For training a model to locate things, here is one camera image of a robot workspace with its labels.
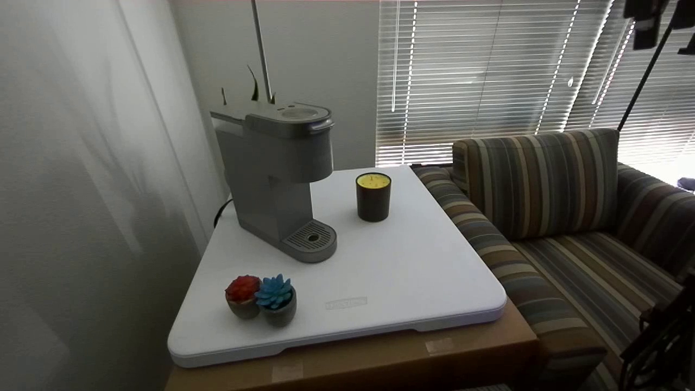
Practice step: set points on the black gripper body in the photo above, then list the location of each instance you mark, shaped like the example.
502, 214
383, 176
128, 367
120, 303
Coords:
646, 17

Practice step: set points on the grey coffee maker lid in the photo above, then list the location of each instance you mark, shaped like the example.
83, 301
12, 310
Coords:
290, 120

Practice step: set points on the grey pod coffee maker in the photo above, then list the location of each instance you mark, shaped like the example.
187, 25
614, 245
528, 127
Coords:
262, 176

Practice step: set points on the blue coffee pod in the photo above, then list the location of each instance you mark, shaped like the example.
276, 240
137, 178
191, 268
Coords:
276, 293

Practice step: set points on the red coffee pod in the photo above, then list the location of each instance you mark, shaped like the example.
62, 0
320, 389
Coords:
242, 291

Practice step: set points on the thin black stand pole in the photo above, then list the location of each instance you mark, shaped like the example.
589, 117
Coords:
642, 82

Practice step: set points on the white window blinds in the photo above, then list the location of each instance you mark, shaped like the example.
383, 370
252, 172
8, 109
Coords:
492, 71

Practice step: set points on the striped sofa cushion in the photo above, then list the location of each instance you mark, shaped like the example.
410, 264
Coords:
540, 181

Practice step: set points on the striped fabric sofa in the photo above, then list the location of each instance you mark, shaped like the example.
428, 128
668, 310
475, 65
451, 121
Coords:
578, 273

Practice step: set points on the dark glass yellow candle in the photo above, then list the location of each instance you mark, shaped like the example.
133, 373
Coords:
372, 199

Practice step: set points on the white table board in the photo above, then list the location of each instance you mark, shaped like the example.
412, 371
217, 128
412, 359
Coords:
404, 359

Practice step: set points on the black stand bracket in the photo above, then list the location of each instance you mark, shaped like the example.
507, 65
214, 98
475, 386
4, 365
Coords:
687, 49

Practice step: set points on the black tripod frame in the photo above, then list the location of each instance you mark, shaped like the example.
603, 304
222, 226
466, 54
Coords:
663, 340

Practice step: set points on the thin grey wall pole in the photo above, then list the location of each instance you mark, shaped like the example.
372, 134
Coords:
262, 51

